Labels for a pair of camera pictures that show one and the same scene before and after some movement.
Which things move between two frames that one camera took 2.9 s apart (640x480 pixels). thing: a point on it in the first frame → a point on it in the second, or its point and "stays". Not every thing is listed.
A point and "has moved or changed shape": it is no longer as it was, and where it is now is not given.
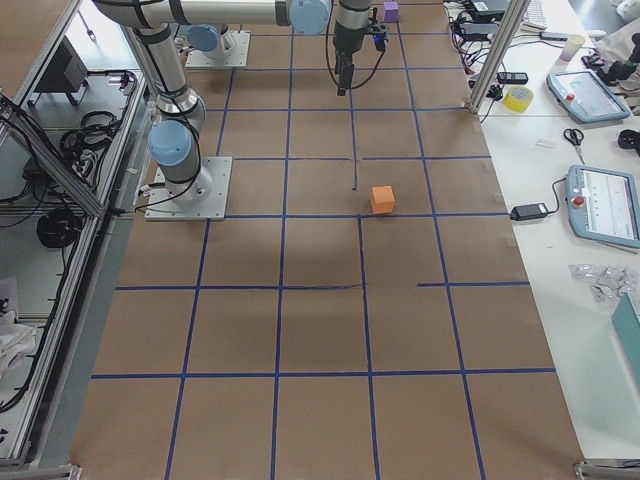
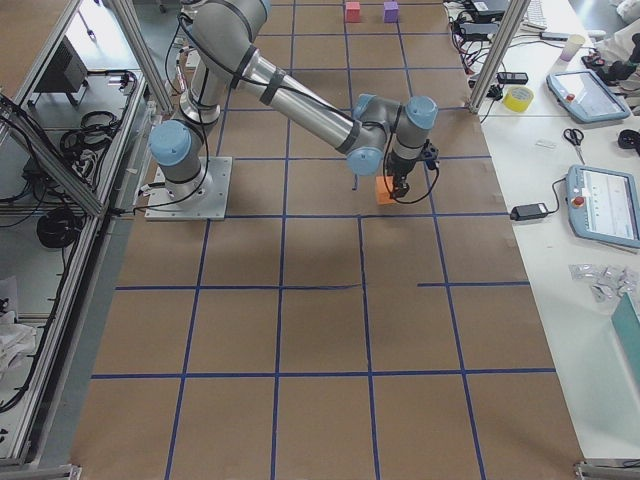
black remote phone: [506, 78] stays
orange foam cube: [382, 200] has moved or changed shape
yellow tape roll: [518, 98] stays
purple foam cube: [391, 11] stays
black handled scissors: [574, 136] stays
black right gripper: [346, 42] → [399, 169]
